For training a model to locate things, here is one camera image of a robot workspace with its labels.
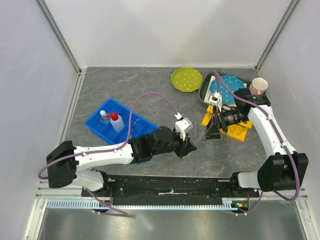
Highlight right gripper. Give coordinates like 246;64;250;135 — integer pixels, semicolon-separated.
202;105;250;141

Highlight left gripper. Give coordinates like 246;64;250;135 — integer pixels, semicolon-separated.
152;128;197;159

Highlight metal crucible tongs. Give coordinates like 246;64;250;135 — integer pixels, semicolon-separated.
130;118;140;139

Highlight squeeze bottle red cap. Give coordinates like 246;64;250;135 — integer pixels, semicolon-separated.
108;112;125;133

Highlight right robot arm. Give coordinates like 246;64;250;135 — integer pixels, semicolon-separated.
201;88;309;197

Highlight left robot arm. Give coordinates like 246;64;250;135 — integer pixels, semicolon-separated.
46;126;197;197

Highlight glass test tube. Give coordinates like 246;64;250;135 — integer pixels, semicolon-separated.
198;118;217;142

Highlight yellow test tube rack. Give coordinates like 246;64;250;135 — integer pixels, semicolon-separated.
201;105;253;142

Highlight dark green tray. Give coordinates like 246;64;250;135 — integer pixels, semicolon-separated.
198;72;252;107

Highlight blue dotted plate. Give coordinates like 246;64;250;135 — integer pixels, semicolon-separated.
209;75;247;105

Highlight green dotted plate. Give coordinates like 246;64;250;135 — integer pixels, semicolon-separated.
170;67;203;93

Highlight pink mug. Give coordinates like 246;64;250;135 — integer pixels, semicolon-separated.
249;77;269;95

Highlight blue plastic compartment bin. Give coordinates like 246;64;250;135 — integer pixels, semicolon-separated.
85;98;158;145

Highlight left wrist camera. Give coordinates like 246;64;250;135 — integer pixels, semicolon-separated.
174;112;193;141

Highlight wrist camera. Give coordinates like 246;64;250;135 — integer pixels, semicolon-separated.
208;91;222;110
174;112;193;141

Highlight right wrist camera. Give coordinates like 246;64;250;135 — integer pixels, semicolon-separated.
208;91;222;110

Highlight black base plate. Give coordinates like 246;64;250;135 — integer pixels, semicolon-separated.
94;175;259;205

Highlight cable duct rail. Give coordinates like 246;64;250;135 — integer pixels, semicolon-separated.
45;197;239;211

